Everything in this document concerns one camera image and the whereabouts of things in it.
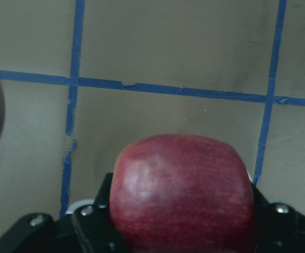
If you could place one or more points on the red apple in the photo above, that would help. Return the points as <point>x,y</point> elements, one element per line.
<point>182,193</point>

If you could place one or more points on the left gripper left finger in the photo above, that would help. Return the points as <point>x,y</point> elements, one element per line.
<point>92,225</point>

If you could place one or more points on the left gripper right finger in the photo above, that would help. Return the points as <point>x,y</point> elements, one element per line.
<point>275,225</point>

